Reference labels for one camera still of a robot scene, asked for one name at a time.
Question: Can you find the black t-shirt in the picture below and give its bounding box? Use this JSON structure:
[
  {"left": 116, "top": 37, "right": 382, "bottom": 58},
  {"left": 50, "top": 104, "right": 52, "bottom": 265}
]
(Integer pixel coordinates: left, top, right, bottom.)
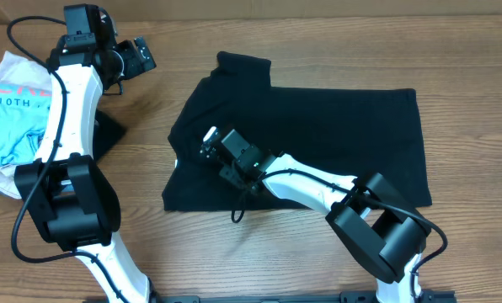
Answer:
[{"left": 162, "top": 51, "right": 432, "bottom": 211}]

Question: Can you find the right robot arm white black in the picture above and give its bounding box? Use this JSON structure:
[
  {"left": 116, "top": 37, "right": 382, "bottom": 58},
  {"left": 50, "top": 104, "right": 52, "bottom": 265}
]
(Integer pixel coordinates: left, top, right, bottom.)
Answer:
[{"left": 200, "top": 139, "right": 432, "bottom": 302}]

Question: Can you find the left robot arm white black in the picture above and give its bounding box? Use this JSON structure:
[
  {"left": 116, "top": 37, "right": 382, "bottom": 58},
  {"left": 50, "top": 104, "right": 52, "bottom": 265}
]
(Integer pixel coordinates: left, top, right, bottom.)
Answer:
[{"left": 11, "top": 35, "right": 158, "bottom": 302}]

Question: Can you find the beige folded garment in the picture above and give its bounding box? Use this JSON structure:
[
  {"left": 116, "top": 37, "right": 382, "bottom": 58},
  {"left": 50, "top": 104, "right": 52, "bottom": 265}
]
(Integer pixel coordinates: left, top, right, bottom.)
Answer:
[{"left": 0, "top": 51, "right": 51, "bottom": 199}]

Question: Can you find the light blue printed t-shirt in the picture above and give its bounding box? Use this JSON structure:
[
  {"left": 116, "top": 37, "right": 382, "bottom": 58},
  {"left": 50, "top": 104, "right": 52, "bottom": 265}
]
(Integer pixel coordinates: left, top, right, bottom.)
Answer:
[{"left": 0, "top": 82, "right": 51, "bottom": 167}]

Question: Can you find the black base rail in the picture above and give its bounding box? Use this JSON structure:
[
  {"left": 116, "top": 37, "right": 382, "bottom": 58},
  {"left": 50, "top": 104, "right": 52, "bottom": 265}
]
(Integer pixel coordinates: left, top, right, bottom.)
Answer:
[{"left": 82, "top": 290, "right": 458, "bottom": 303}]

